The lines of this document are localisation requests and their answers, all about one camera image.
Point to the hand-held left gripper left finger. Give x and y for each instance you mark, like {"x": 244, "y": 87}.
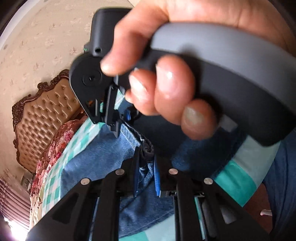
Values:
{"x": 137, "y": 178}

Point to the pink curtain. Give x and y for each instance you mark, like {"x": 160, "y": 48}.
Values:
{"x": 13, "y": 204}

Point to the tufted tan carved headboard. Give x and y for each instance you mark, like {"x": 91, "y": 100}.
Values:
{"x": 39, "y": 129}

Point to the blue denim pants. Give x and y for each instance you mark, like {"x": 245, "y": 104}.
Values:
{"x": 92, "y": 162}

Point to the cluttered bedside table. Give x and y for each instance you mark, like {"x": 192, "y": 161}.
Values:
{"x": 27, "y": 182}

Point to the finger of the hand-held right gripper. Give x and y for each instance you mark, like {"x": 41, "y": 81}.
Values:
{"x": 127, "y": 115}

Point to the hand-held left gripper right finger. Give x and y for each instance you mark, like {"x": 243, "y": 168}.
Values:
{"x": 157, "y": 180}

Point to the person's leg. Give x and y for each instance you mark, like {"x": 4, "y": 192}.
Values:
{"x": 284, "y": 185}

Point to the red floral quilt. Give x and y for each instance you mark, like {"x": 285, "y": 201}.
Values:
{"x": 62, "y": 136}

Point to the green checked tablecloth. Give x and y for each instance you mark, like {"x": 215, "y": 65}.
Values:
{"x": 233, "y": 180}

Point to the person's right hand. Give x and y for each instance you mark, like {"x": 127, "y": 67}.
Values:
{"x": 175, "y": 92}

